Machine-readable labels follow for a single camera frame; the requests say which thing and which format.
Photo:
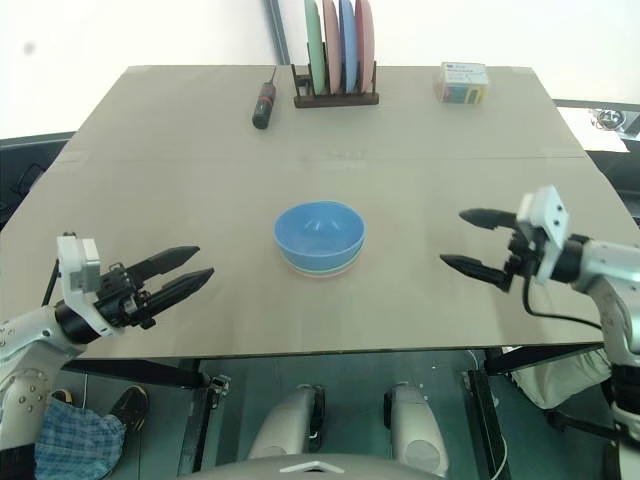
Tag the pink plate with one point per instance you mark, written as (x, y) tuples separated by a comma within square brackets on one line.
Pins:
[(331, 45)]

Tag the pink bowl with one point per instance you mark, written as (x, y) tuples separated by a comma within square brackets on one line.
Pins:
[(320, 278)]

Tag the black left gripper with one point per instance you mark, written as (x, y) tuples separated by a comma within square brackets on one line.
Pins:
[(117, 295)]

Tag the grey metal pole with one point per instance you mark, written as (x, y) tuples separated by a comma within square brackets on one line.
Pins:
[(277, 30)]

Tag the small colourful card box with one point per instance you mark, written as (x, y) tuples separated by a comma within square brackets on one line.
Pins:
[(461, 82)]

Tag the black screwdriver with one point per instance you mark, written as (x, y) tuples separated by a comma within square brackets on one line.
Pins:
[(264, 102)]

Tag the grey robot torso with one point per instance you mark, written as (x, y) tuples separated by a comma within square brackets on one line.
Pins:
[(310, 467)]

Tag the blue plate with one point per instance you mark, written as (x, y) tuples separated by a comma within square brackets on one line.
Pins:
[(348, 45)]

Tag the red plate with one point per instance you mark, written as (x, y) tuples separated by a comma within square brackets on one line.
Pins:
[(366, 45)]

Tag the silver robot leg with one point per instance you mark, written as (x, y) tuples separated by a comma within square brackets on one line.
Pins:
[(417, 430), (285, 425)]

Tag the black table leg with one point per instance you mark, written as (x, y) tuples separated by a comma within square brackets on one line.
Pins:
[(487, 425)]

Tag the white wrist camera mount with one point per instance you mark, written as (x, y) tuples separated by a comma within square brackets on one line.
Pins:
[(550, 215), (75, 265)]

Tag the green plate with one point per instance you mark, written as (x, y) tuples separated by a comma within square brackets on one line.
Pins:
[(314, 45)]

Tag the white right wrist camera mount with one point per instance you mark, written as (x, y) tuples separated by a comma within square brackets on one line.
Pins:
[(550, 215)]

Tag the black shoe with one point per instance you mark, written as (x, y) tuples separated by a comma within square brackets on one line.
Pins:
[(131, 405)]

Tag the black table frame bar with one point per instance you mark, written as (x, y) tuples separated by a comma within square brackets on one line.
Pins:
[(540, 357), (135, 372)]

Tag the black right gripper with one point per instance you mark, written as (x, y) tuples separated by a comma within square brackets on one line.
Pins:
[(525, 250)]

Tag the silver left robot leg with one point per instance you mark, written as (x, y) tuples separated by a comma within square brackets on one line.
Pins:
[(285, 425)]

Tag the blue bowl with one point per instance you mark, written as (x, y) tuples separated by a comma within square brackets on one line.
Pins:
[(320, 235)]

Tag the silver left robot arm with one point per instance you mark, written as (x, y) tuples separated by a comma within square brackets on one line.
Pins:
[(30, 330)]

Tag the silver right robot leg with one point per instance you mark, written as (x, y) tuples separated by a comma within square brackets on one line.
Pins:
[(417, 430)]

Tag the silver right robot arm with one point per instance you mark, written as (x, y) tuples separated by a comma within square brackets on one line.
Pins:
[(610, 280)]

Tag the dark wooden plate rack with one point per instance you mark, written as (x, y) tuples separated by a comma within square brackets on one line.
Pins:
[(335, 99)]

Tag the dark side table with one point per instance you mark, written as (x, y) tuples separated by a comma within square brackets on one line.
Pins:
[(605, 125)]

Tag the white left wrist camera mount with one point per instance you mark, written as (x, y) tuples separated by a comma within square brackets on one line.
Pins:
[(75, 265)]

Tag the white bag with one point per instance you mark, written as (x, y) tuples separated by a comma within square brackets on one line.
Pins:
[(560, 380)]

